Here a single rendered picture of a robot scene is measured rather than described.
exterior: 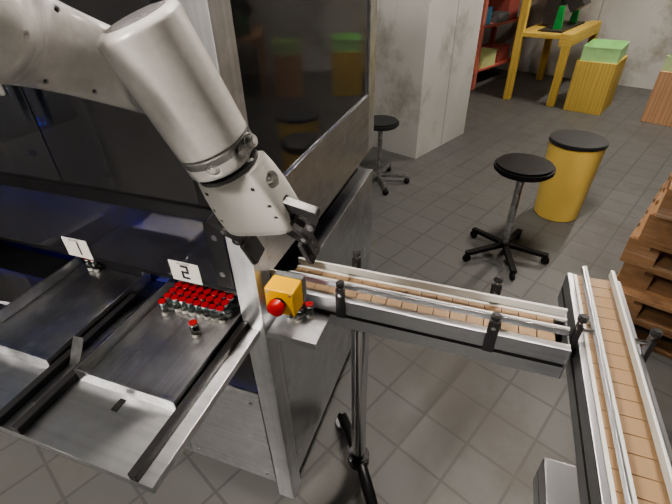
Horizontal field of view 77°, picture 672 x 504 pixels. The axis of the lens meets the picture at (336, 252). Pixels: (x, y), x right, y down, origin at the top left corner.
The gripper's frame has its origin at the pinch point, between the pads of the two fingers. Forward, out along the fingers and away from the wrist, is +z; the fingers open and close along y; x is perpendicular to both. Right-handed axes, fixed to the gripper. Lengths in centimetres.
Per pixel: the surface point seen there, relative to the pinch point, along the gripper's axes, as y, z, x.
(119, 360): 56, 28, 8
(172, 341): 48, 32, -1
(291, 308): 18.5, 31.6, -11.5
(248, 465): 64, 105, 9
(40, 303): 90, 22, -2
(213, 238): 31.5, 13.2, -16.3
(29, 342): 80, 21, 9
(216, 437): 71, 91, 5
